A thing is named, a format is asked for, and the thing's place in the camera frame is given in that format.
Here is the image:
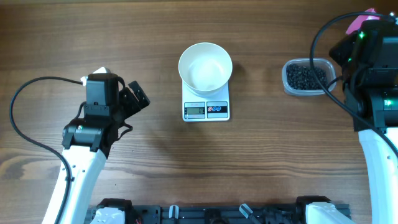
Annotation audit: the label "pink scoop blue handle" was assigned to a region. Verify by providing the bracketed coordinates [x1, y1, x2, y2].
[345, 15, 380, 35]

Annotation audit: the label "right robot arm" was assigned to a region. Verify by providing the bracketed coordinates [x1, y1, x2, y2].
[329, 20, 397, 223]

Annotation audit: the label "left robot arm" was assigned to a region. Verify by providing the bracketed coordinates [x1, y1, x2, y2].
[43, 73, 150, 223]

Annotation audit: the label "white digital kitchen scale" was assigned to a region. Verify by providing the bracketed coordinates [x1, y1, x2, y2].
[182, 83, 230, 122]

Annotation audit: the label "white bowl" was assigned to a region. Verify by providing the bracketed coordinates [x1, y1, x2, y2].
[178, 42, 233, 95]

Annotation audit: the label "clear plastic container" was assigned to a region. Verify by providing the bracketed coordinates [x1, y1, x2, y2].
[282, 58, 336, 96]

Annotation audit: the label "black beans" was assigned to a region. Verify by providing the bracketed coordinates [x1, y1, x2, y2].
[286, 63, 321, 90]

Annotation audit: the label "left black cable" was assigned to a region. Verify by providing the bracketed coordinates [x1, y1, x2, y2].
[9, 76, 85, 224]

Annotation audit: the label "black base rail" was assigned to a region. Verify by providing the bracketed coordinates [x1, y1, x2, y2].
[128, 203, 305, 224]

